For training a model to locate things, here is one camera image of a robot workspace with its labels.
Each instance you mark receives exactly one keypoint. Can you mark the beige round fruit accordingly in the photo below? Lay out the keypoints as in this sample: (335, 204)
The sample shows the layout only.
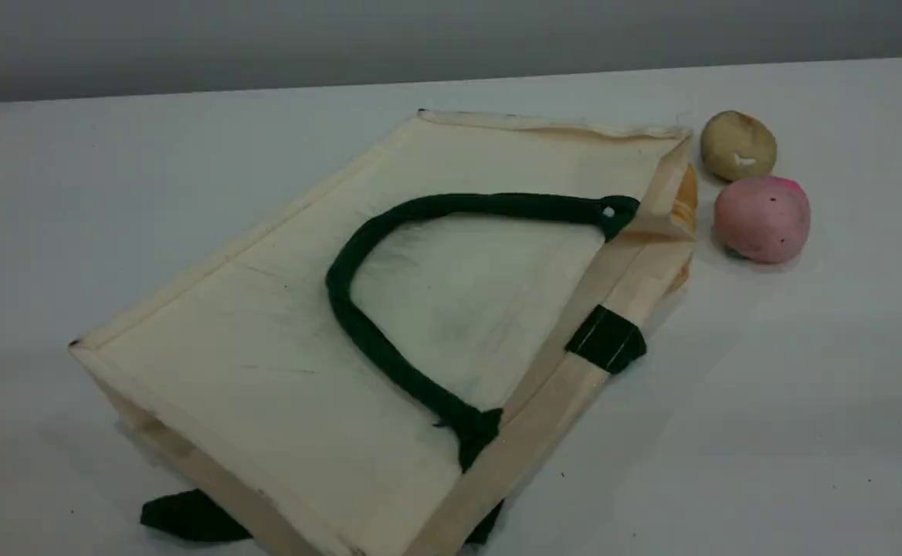
(737, 145)

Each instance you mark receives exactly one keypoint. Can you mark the pink peach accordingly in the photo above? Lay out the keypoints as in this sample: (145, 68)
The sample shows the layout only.
(764, 220)

